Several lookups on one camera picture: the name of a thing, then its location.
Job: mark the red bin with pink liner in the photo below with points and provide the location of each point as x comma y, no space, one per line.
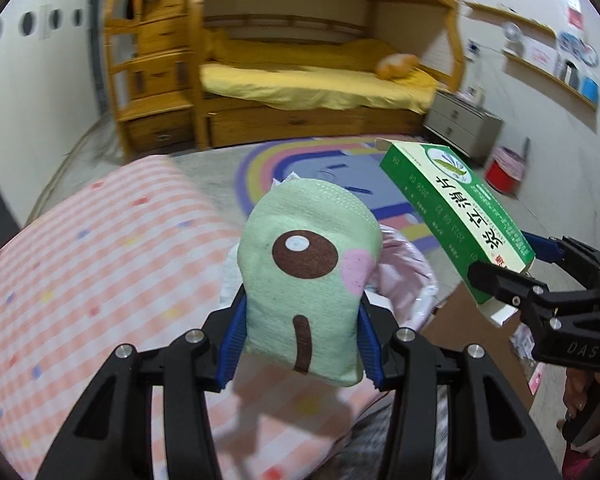
500,177

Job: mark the green cardboard box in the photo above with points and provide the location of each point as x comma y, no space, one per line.
430,185

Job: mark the yellow bed sheet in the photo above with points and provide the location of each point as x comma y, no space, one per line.
290,82

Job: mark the pink packet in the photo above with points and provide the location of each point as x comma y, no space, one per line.
536,379

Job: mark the orange and white plush toy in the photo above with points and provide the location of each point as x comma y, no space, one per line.
397,66

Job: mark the white wardrobe with round holes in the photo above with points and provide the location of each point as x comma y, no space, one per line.
30,90

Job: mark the wooden stair drawers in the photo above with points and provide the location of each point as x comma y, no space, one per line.
155,80

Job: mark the small white desk fan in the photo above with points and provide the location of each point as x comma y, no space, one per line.
512,35

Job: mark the person's right hand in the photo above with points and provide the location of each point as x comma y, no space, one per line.
575,392

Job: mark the blue book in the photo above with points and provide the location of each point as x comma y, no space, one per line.
590,91

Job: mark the rainbow floor rug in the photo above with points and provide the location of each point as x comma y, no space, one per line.
260,170

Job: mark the pink wall card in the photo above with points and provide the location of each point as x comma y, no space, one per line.
576,16

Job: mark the green cloth pouch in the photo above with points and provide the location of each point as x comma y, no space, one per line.
300,200

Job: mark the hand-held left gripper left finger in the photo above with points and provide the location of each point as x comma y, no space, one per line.
232,350

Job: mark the blue decorative plates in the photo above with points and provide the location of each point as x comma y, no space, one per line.
577,49

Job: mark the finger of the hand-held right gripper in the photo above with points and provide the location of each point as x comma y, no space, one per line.
495,277
542,247

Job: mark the pink checkered tablecloth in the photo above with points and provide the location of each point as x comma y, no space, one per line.
105,260

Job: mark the short wooden wall shelf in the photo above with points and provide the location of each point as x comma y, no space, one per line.
520,16

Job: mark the wooden bunk bed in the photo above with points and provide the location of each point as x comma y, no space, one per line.
280,122

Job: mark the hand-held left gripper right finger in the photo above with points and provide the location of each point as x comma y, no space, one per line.
370,355

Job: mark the grey nightstand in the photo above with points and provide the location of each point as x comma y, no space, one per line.
455,125

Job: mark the white box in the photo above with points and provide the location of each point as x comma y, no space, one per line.
540,56

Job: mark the grey patterned clothing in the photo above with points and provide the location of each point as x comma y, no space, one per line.
375,440

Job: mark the long wooden wall shelf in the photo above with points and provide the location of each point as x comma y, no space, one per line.
540,67

